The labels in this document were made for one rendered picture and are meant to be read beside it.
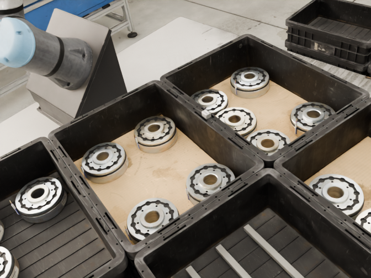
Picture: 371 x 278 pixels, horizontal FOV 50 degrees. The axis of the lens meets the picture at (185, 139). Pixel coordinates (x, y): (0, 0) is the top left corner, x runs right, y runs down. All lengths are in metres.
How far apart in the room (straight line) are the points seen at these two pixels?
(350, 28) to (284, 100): 1.08
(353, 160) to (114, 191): 0.52
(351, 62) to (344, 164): 0.99
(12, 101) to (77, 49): 1.83
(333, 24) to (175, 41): 0.84
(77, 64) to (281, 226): 0.70
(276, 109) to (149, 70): 0.61
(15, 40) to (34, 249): 0.50
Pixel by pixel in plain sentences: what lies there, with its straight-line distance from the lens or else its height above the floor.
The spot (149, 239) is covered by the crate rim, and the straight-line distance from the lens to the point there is 0.68.
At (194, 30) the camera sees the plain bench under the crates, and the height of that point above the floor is 0.70.
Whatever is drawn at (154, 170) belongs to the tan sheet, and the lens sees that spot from 0.91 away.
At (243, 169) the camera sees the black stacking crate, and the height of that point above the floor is 0.88.
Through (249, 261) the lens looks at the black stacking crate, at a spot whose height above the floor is 0.83.
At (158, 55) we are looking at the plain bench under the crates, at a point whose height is 0.70.
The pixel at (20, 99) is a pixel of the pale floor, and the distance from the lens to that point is 2.95.
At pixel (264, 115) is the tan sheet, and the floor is 0.83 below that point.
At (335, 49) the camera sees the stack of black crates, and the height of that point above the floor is 0.52.
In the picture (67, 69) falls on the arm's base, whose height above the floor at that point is 0.93.
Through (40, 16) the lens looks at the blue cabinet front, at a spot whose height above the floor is 0.45.
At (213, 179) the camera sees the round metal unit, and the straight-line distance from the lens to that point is 0.84.
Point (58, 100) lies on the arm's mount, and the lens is 1.26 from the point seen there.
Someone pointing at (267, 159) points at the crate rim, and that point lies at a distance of 0.76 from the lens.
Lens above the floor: 1.48
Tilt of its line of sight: 42 degrees down
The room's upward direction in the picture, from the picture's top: 11 degrees counter-clockwise
